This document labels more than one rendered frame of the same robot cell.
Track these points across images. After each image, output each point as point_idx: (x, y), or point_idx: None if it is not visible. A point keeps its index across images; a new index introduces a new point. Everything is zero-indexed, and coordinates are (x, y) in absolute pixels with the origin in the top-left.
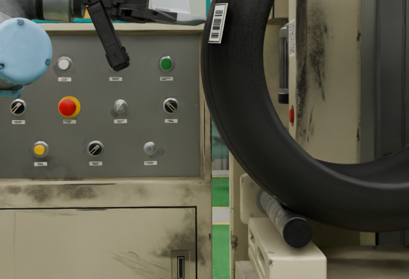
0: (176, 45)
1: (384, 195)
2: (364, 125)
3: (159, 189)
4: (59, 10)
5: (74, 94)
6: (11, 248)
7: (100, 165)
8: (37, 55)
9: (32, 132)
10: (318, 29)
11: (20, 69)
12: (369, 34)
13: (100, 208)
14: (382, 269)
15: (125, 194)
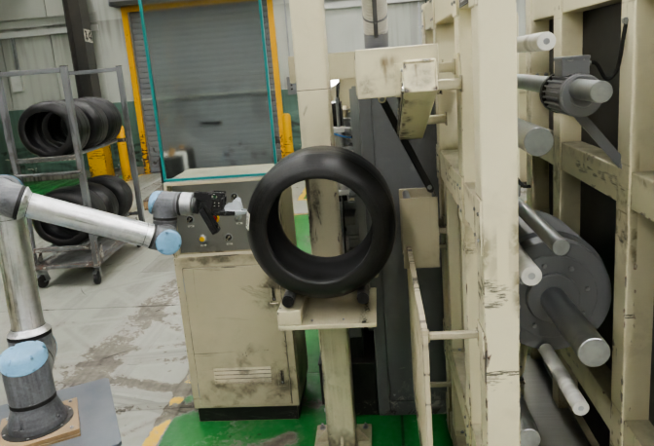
0: None
1: (320, 286)
2: (360, 219)
3: None
4: (186, 213)
5: None
6: (193, 285)
7: (232, 244)
8: (174, 243)
9: (198, 230)
10: (315, 192)
11: (168, 250)
12: None
13: (233, 266)
14: (338, 307)
15: (243, 259)
